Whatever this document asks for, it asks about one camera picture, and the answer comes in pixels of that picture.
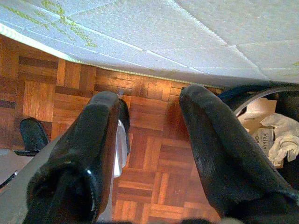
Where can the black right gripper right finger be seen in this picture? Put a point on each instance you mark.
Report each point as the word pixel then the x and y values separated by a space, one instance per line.
pixel 224 151

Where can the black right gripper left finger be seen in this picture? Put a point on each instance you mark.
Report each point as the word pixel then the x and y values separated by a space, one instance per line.
pixel 77 163

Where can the white handwritten paper label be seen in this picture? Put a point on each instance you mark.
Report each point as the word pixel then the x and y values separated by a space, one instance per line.
pixel 262 142

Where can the silver robot right leg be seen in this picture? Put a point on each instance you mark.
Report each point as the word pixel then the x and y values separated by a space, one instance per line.
pixel 120 151

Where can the silver robot leg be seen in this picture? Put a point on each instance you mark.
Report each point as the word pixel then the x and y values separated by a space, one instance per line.
pixel 120 151
pixel 11 163

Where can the brown cardboard piece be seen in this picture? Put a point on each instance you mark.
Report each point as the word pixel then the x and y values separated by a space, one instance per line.
pixel 252 116

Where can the crumpled white tissue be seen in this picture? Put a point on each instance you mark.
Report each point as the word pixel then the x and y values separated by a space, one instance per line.
pixel 285 140

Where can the black robot right foot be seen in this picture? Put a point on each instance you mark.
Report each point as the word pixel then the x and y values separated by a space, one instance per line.
pixel 125 121

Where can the silver robot left leg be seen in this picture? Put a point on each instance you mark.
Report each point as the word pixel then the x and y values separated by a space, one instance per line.
pixel 11 163

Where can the black round trash bin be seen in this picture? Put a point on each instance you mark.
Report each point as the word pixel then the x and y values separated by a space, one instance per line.
pixel 288 108

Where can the white quilted mattress green trim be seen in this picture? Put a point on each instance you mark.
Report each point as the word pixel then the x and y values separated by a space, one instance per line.
pixel 140 35

